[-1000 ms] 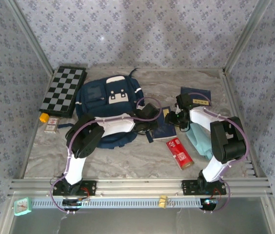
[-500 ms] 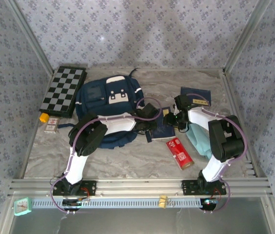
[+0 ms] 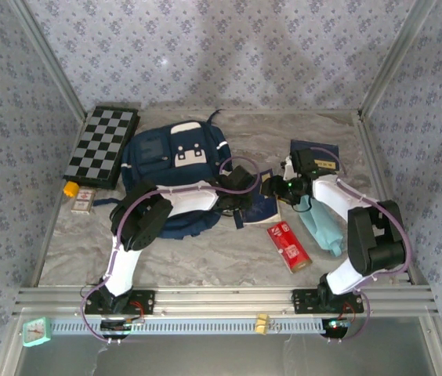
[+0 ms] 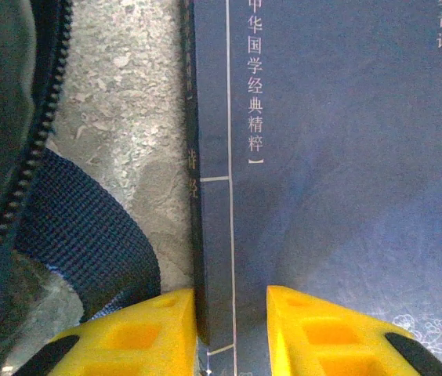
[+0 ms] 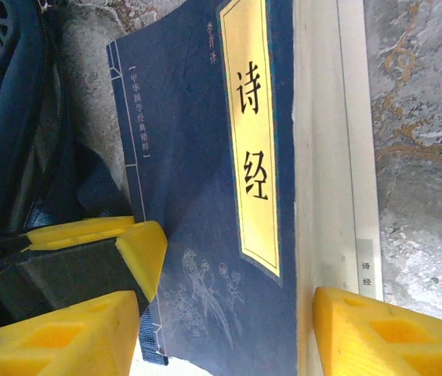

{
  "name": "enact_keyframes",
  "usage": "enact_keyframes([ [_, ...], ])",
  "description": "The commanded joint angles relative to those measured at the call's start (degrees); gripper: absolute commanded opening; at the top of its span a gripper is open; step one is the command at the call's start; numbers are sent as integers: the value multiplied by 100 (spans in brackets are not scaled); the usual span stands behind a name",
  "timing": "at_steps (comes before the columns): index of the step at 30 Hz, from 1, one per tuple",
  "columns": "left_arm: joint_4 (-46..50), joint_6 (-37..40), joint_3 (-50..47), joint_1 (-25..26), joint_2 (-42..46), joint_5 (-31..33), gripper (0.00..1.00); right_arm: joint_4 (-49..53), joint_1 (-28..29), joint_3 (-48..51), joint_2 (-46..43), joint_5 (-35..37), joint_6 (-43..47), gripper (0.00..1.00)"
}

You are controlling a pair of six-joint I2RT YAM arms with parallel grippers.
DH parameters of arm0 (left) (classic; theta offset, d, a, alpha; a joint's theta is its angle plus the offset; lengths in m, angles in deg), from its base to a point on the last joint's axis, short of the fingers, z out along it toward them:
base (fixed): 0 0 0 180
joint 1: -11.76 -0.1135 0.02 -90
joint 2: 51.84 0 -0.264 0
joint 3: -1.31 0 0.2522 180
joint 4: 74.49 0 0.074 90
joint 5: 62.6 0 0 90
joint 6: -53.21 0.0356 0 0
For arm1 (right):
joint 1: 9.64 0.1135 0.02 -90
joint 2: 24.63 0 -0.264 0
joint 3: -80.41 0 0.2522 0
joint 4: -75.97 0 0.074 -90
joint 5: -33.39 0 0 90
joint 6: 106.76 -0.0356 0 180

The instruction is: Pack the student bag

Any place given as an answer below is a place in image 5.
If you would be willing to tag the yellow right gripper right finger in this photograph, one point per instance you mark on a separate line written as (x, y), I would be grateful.
(393, 340)

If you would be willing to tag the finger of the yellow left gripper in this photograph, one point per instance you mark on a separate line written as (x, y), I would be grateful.
(88, 266)

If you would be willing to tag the navy student backpack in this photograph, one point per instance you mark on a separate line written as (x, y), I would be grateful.
(9, 117)

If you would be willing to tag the navy book short title label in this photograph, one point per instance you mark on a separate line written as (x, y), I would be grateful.
(189, 156)

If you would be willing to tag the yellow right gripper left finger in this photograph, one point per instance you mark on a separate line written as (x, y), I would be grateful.
(68, 340)

